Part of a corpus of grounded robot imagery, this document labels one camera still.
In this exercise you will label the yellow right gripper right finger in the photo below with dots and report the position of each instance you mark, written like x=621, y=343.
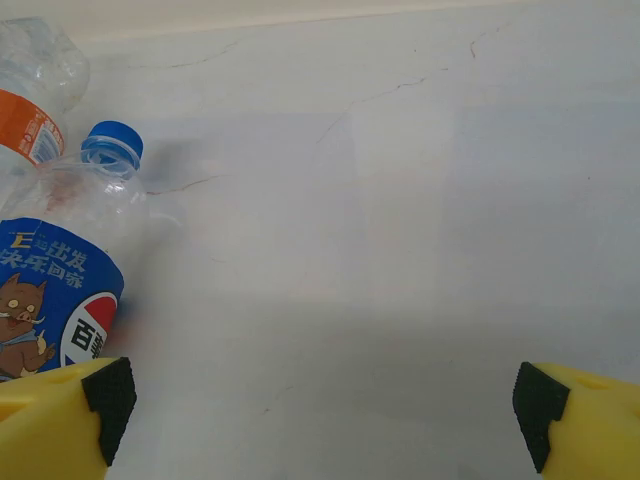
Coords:
x=600, y=435

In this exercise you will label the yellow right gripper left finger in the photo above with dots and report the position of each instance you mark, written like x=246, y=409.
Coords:
x=45, y=430

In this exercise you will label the blue label cola bottle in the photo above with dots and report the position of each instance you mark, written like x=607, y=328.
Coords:
x=60, y=280

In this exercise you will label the orange label clear bottle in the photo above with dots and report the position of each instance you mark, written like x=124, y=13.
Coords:
x=30, y=125

